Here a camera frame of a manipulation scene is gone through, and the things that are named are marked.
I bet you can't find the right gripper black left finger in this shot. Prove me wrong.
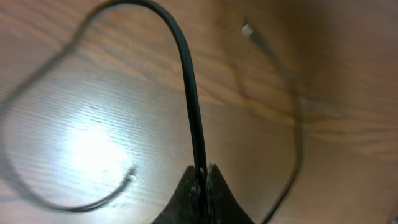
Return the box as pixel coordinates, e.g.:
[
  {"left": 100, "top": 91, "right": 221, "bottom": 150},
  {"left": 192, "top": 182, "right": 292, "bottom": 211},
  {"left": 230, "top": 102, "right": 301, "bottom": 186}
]
[{"left": 152, "top": 166, "right": 200, "bottom": 224}]

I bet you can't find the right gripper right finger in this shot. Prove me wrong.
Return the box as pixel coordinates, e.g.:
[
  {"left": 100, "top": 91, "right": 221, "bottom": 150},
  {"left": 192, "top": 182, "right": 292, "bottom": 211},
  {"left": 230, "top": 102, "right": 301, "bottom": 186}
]
[{"left": 206, "top": 164, "right": 254, "bottom": 224}]

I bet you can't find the black usb cable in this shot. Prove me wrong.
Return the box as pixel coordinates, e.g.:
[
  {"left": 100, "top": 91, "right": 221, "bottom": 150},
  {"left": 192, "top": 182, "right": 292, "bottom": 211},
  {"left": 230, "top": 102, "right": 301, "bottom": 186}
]
[
  {"left": 241, "top": 22, "right": 304, "bottom": 224},
  {"left": 0, "top": 0, "right": 208, "bottom": 213}
]

